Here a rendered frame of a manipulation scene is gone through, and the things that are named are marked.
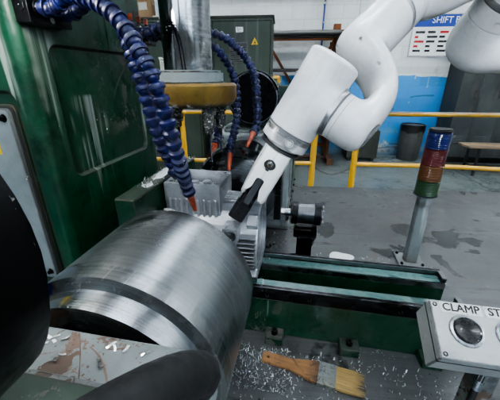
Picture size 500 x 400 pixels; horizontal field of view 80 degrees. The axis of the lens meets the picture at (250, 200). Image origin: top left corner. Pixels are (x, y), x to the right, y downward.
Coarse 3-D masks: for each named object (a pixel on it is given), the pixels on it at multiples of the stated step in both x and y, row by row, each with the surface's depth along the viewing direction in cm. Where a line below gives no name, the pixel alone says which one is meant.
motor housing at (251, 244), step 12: (228, 192) 65; (240, 192) 66; (228, 204) 61; (252, 204) 61; (264, 204) 70; (228, 216) 61; (264, 216) 73; (240, 228) 60; (264, 228) 74; (240, 240) 59; (252, 240) 59; (264, 240) 74; (252, 252) 58; (252, 264) 59
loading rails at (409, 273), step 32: (288, 256) 75; (256, 288) 64; (288, 288) 63; (320, 288) 65; (352, 288) 71; (384, 288) 70; (416, 288) 68; (256, 320) 67; (288, 320) 66; (320, 320) 64; (352, 320) 62; (384, 320) 61; (416, 320) 59; (352, 352) 61; (416, 352) 62
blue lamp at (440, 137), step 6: (432, 132) 78; (426, 138) 81; (432, 138) 78; (438, 138) 77; (444, 138) 77; (450, 138) 77; (426, 144) 80; (432, 144) 79; (438, 144) 78; (444, 144) 78; (438, 150) 78; (444, 150) 78
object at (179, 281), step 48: (144, 240) 35; (192, 240) 38; (48, 288) 30; (96, 288) 29; (144, 288) 29; (192, 288) 32; (240, 288) 40; (144, 336) 26; (192, 336) 29; (240, 336) 38
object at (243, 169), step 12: (240, 144) 85; (252, 144) 87; (264, 144) 93; (216, 156) 84; (240, 156) 83; (252, 156) 82; (204, 168) 86; (216, 168) 85; (240, 168) 84; (240, 180) 85
